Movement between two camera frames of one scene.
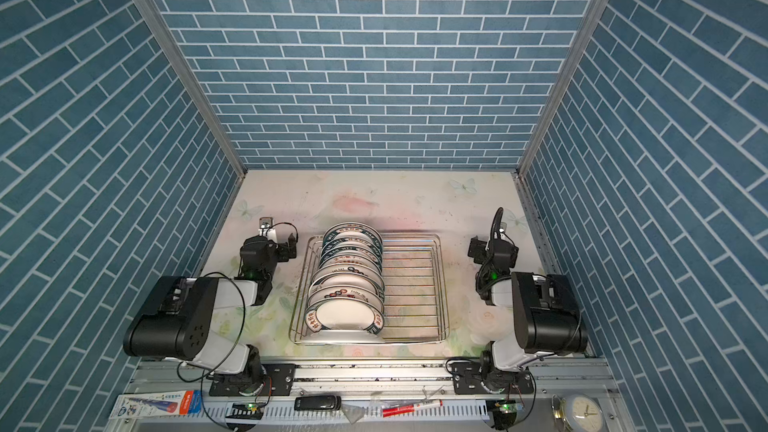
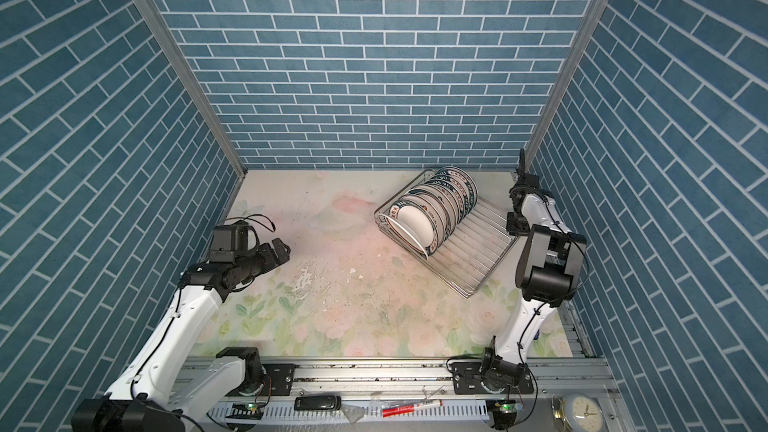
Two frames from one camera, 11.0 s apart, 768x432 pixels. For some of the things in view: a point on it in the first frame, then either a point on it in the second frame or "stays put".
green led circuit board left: x=247 y=411 stays put
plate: x=350 y=252 -> x=454 y=193
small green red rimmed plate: x=344 y=313 -> x=403 y=235
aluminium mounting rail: x=557 y=379 stays put
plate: x=349 y=266 -> x=438 y=193
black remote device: x=318 y=403 stays put
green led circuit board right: x=504 y=412 stays put
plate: x=353 y=227 -> x=451 y=168
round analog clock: x=586 y=414 stays put
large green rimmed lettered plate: x=351 y=279 -> x=418 y=222
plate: x=351 y=242 -> x=469 y=189
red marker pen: x=397 y=410 stays put
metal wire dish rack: x=416 y=304 -> x=470 y=251
